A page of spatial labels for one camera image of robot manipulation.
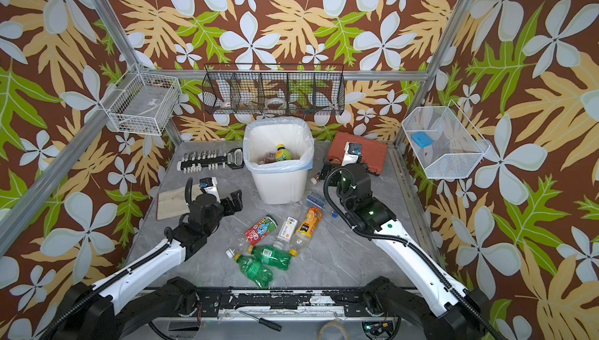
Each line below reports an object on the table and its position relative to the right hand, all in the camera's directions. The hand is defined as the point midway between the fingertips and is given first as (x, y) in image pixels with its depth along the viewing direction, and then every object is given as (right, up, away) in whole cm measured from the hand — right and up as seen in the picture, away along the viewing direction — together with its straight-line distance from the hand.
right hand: (335, 158), depth 73 cm
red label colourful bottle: (-27, -27, +11) cm, 39 cm away
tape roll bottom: (-1, -53, 0) cm, 53 cm away
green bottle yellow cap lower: (-27, -40, +8) cm, 49 cm away
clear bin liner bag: (-26, +10, +20) cm, 34 cm away
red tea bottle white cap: (-24, +1, +25) cm, 35 cm away
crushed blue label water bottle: (-3, -17, +20) cm, 26 cm away
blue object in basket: (+35, +8, +13) cm, 38 cm away
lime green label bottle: (-18, +2, +18) cm, 26 cm away
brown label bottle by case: (-4, -8, +30) cm, 31 cm away
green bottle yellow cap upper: (-21, -34, +5) cm, 40 cm away
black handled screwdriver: (-22, -51, -3) cm, 55 cm away
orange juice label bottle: (-10, -29, +13) cm, 33 cm away
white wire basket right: (+43, +4, +6) cm, 43 cm away
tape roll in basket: (-21, +25, +25) cm, 41 cm away
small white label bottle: (-16, -27, +13) cm, 34 cm away
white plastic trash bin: (-17, -8, +11) cm, 22 cm away
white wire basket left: (-67, +20, +11) cm, 71 cm away
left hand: (-37, -11, +10) cm, 40 cm away
